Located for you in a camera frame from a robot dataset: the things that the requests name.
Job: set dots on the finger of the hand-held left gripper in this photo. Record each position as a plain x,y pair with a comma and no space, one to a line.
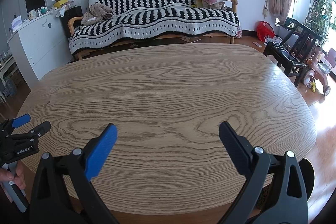
39,129
21,119

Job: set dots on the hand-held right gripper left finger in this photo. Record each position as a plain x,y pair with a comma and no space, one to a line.
101,153

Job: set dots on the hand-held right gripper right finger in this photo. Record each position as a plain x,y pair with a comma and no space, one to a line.
233,148

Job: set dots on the person's left hand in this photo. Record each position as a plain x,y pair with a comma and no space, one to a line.
19,179

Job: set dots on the white side table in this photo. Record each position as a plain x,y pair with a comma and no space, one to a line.
6,66

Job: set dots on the white cabinet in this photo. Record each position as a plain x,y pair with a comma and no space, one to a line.
39,43

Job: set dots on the white paper sign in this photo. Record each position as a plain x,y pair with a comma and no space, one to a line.
16,23

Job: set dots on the small yellow toy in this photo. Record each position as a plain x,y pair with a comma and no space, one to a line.
311,86

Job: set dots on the white tin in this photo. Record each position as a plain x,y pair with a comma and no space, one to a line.
32,14

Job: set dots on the black wooden chair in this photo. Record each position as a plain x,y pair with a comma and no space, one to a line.
273,49

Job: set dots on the wooden sofa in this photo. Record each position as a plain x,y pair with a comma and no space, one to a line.
72,23

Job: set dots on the white folded paper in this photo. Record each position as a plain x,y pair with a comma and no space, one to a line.
59,12

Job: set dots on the pink toy tricycle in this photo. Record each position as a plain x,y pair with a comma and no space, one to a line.
319,71

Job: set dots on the pink plastic bag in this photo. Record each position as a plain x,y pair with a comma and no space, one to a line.
239,32

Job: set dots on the black cabinet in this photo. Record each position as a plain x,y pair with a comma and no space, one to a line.
73,12

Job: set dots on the red bag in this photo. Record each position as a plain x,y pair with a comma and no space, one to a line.
265,31

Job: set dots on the yellow box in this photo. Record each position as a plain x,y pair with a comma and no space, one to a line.
60,3

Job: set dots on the beige garment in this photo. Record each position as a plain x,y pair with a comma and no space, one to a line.
97,12

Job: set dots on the black and white striped blanket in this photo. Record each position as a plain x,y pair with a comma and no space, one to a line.
157,19

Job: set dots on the green potted plant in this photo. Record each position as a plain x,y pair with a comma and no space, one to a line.
319,14

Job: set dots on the hanging wall ornament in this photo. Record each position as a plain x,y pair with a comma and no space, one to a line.
265,11

